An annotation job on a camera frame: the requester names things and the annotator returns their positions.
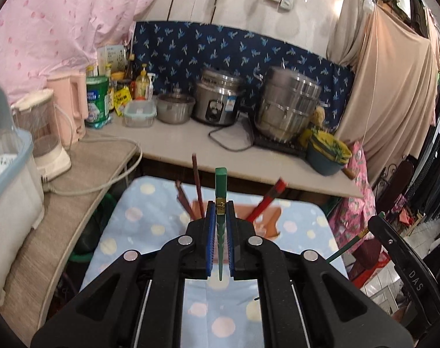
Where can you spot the white carton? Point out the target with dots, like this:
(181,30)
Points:
(113,58)

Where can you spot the green and white canister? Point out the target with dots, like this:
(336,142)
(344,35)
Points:
(97,98)

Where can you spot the blue dotted tablecloth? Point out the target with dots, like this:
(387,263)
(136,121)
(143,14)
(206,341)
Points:
(147,221)

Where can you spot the dark brown chopstick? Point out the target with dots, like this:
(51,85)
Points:
(183,201)
(195,181)

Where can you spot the dark metal chair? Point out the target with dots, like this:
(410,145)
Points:
(394,177)

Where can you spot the green plastic basin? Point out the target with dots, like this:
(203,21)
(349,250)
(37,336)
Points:
(85,253)

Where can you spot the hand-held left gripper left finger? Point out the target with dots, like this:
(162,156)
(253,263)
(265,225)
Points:
(210,239)

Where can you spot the stainless steel rice cooker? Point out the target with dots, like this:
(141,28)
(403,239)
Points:
(216,101)

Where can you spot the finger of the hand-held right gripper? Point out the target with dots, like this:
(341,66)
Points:
(381,232)

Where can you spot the pink electric kettle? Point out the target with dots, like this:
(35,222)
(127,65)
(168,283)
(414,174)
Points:
(69,98)

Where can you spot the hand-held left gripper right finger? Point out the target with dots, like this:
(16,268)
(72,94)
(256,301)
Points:
(230,239)

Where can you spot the white wall switch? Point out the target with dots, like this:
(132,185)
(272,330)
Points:
(287,2)

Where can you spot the yellow pump bottle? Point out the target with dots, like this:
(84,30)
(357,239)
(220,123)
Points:
(143,85)

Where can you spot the dark sauce bottle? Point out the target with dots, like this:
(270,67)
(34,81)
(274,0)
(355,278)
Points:
(132,69)

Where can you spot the blue floral cloth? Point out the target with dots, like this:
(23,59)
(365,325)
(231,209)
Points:
(223,47)

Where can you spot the yellow packet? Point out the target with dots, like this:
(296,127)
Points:
(121,98)

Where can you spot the hanging dark clothes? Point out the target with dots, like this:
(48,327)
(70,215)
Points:
(434,116)

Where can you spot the clear food container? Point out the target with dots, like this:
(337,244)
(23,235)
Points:
(139,112)

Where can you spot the pink spotted curtain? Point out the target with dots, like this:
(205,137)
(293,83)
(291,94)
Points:
(60,25)

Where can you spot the white and blue plastic box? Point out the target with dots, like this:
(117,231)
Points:
(9,181)

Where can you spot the pink floral cloth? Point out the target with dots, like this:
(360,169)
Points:
(354,206)

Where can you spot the white spray bottle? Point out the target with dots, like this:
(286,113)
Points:
(151,84)

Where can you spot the black induction cooker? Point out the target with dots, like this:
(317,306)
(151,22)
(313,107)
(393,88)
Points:
(278,145)

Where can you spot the beige hanging cloth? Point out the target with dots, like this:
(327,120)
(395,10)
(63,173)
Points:
(394,79)

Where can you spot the beige counter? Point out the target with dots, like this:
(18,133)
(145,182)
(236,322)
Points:
(191,141)

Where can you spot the red chopstick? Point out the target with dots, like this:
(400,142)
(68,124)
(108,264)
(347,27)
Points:
(258,210)
(274,188)

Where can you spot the stainless steel steamer pot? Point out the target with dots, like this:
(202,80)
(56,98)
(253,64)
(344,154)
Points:
(285,108)

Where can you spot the small steel pot with lid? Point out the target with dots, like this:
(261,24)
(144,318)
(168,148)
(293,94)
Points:
(174,107)

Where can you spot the white kitchen appliance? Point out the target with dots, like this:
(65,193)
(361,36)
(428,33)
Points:
(46,134)

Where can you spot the green chopstick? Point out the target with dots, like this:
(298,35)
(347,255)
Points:
(220,185)
(345,249)

